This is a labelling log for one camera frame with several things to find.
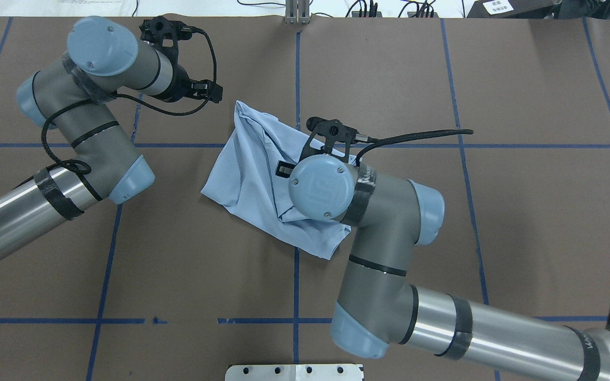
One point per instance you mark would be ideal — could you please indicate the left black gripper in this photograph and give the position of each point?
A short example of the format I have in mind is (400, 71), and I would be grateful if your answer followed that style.
(178, 89)

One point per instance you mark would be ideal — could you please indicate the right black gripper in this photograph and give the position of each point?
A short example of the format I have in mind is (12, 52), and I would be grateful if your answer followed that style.
(283, 169)

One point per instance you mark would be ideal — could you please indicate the light blue t-shirt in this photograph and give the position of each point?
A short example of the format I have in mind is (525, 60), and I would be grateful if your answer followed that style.
(244, 182)

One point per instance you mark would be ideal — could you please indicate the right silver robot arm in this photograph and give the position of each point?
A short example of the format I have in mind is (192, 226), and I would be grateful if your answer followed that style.
(378, 305)

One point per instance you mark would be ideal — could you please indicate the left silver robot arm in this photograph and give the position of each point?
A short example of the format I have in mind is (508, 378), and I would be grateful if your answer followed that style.
(169, 67)

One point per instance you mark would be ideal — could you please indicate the grey usb hub left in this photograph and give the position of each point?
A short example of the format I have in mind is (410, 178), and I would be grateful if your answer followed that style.
(364, 10)

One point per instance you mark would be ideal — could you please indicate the grey usb hub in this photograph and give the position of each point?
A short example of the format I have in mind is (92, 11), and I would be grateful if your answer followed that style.
(364, 10)
(423, 10)

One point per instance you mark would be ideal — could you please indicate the grey usb hub right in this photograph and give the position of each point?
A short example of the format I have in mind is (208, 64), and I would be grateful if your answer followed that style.
(423, 10)

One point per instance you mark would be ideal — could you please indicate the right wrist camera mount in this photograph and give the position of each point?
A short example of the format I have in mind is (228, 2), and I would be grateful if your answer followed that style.
(333, 131)

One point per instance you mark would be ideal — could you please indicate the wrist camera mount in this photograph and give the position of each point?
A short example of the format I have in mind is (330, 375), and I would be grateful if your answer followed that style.
(165, 34)
(333, 131)

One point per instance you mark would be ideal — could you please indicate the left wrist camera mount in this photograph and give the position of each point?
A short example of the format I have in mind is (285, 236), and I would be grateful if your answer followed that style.
(165, 34)

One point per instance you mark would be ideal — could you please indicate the aluminium frame post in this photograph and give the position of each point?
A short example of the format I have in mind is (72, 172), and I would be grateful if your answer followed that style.
(297, 12)

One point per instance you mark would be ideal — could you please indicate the white central pedestal column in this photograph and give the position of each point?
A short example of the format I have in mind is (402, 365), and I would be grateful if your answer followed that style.
(296, 372)

